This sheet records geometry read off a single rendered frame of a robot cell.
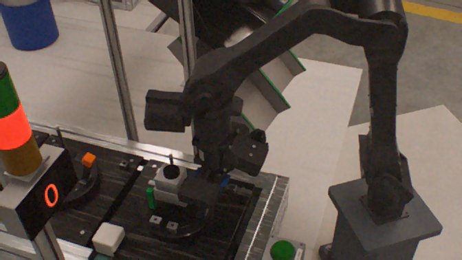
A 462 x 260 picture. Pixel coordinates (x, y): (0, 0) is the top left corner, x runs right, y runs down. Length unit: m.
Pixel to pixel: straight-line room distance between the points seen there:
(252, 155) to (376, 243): 0.25
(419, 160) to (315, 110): 0.30
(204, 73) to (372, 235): 0.39
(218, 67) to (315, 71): 0.87
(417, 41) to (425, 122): 2.03
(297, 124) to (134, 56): 0.59
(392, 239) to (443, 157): 0.50
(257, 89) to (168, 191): 0.36
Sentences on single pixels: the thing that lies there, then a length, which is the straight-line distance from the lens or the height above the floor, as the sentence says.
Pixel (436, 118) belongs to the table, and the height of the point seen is 0.86.
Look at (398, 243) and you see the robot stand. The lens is 0.89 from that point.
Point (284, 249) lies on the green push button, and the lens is 0.95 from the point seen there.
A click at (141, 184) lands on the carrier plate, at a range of 1.07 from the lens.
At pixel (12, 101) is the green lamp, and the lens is 0.66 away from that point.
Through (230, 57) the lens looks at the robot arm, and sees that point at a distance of 0.70.
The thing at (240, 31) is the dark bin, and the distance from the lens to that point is 1.04.
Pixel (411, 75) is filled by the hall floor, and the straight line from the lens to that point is 3.11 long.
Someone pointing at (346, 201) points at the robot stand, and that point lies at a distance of 0.92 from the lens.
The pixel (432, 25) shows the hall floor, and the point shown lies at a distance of 3.63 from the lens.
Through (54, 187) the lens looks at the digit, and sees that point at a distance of 0.78.
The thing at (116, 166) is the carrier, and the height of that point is 0.97.
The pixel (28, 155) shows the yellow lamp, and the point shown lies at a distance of 0.71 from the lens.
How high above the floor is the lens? 1.75
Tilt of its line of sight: 42 degrees down
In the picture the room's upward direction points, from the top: 2 degrees counter-clockwise
